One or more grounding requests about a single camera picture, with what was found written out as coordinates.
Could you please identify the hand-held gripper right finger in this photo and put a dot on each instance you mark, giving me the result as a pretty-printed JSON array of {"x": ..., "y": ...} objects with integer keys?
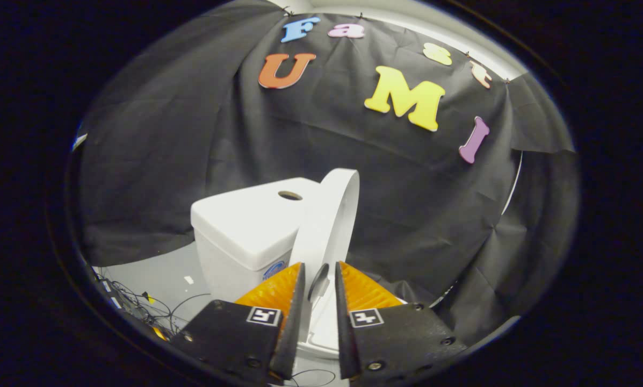
[{"x": 344, "y": 328}]

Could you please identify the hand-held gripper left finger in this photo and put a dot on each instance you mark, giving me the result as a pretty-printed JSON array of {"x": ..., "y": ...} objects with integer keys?
[{"x": 294, "y": 322}]

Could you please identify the black backdrop cloth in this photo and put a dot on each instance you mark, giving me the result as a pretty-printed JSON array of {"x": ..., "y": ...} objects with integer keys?
[{"x": 407, "y": 204}]

